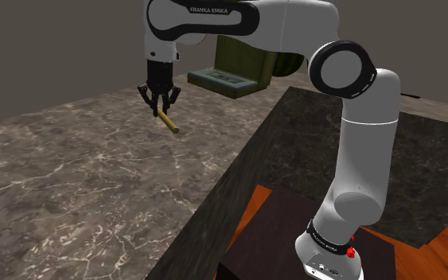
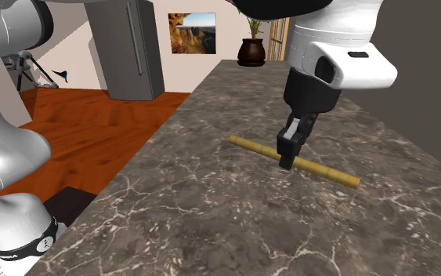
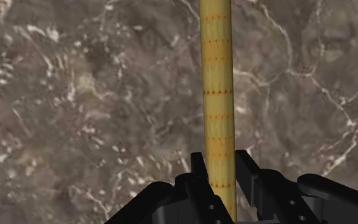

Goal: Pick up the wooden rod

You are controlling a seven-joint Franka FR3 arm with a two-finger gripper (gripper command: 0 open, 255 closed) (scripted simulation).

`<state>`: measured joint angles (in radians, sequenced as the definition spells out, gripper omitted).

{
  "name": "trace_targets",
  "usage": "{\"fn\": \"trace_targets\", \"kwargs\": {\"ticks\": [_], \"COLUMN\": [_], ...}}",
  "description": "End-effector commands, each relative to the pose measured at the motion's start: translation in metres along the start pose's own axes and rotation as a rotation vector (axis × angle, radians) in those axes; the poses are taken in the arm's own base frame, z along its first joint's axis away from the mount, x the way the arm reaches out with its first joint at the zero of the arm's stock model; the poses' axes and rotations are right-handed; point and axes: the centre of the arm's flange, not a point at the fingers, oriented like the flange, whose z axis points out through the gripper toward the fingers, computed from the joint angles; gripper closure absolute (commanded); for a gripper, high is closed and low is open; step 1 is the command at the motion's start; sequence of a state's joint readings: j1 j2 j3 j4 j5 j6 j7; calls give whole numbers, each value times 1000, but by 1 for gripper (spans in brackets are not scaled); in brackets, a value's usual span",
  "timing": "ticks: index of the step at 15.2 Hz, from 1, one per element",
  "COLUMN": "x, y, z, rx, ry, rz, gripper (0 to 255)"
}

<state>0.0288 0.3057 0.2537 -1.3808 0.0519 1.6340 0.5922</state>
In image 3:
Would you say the yellow wooden stick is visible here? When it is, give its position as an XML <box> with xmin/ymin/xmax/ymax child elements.
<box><xmin>198</xmin><ymin>0</ymin><xmax>238</xmax><ymax>222</ymax></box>

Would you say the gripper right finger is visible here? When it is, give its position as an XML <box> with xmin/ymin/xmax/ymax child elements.
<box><xmin>235</xmin><ymin>150</ymin><xmax>358</xmax><ymax>224</ymax></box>

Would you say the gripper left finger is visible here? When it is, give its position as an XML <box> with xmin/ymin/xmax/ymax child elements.
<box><xmin>104</xmin><ymin>151</ymin><xmax>235</xmax><ymax>224</ymax></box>

